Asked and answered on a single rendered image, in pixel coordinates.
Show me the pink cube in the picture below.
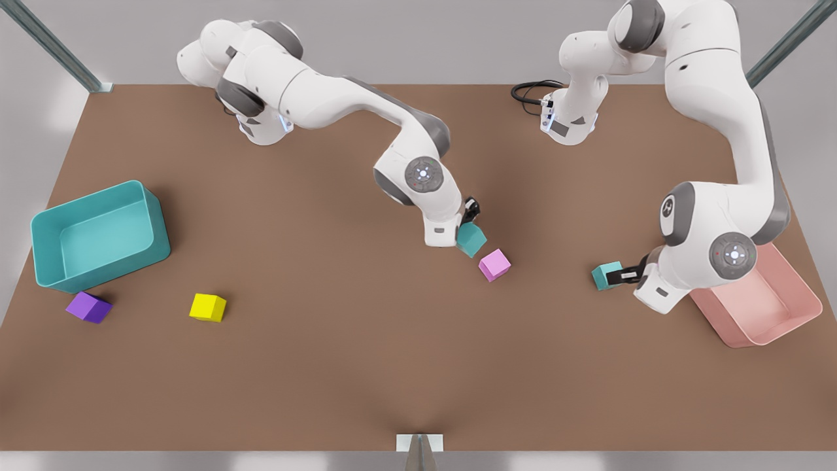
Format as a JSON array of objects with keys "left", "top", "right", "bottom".
[{"left": 479, "top": 249, "right": 512, "bottom": 283}]

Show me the yellow cube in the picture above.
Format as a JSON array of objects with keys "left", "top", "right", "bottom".
[{"left": 189, "top": 293, "right": 227, "bottom": 323}]

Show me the silver frame post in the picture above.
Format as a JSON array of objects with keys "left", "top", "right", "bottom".
[
  {"left": 0, "top": 0, "right": 114, "bottom": 93},
  {"left": 745, "top": 0, "right": 837, "bottom": 89},
  {"left": 396, "top": 434, "right": 444, "bottom": 471}
]

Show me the pink plastic bin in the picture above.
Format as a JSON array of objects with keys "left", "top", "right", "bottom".
[{"left": 689, "top": 242, "right": 823, "bottom": 348}]

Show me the black cable loop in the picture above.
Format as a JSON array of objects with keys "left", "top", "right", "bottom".
[{"left": 511, "top": 80, "right": 567, "bottom": 109}]

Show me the purple cube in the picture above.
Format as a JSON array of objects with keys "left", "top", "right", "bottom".
[{"left": 65, "top": 291, "right": 113, "bottom": 324}]

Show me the teal plastic bin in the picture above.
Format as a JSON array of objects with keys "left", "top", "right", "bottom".
[{"left": 31, "top": 180, "right": 171, "bottom": 294}]

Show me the teal cube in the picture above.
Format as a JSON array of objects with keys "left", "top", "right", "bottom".
[
  {"left": 456, "top": 222, "right": 488, "bottom": 258},
  {"left": 592, "top": 262, "right": 624, "bottom": 292}
]

